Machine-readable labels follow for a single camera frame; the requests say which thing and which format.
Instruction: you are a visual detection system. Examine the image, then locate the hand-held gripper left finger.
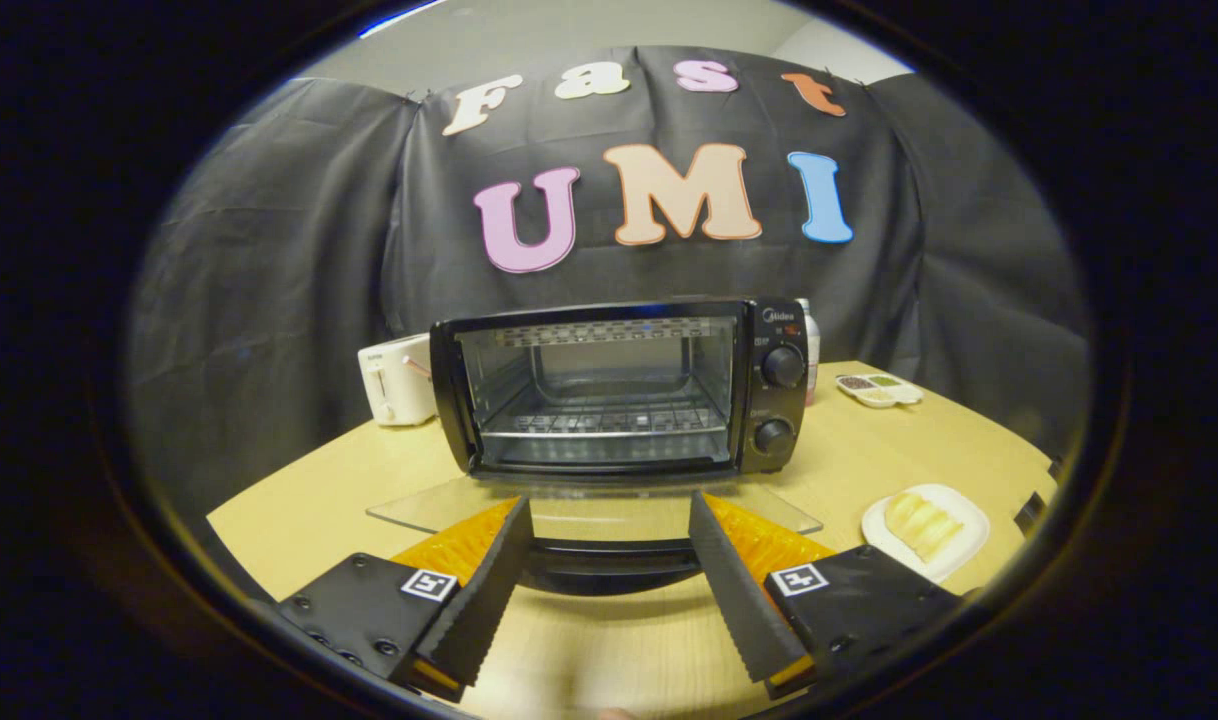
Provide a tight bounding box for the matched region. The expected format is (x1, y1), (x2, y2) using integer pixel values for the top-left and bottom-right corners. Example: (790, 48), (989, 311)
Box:
(276, 496), (536, 704)

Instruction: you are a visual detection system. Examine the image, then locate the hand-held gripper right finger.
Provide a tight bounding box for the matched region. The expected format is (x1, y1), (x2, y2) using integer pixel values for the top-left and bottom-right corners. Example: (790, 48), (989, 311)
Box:
(688, 489), (962, 701)

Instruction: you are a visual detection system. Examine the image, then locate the black toaster oven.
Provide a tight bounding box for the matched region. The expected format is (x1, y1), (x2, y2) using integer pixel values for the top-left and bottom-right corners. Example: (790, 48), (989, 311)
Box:
(366, 297), (824, 599)

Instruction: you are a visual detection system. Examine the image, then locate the yellow sliced food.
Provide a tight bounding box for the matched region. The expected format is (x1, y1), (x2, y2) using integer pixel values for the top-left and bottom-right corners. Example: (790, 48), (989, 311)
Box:
(885, 490), (966, 562)

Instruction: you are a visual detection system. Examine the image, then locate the white bread toaster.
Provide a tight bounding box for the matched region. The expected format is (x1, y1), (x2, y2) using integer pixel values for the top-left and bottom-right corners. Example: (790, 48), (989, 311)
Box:
(357, 334), (438, 428)

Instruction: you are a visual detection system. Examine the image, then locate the white plate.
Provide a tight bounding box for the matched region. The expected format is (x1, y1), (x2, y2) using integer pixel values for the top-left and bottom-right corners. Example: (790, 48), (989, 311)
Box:
(861, 484), (992, 585)

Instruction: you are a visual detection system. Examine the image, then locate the white divided seasoning dish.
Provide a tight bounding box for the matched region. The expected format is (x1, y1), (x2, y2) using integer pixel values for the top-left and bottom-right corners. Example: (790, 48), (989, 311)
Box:
(835, 373), (925, 409)

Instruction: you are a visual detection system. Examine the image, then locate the white bottle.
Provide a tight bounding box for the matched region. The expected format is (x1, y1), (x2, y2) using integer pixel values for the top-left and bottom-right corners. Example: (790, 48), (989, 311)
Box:
(797, 298), (822, 406)

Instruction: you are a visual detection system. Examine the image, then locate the black backdrop cloth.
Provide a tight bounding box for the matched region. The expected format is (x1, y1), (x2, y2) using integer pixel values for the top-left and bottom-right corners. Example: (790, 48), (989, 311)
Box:
(127, 44), (1092, 521)

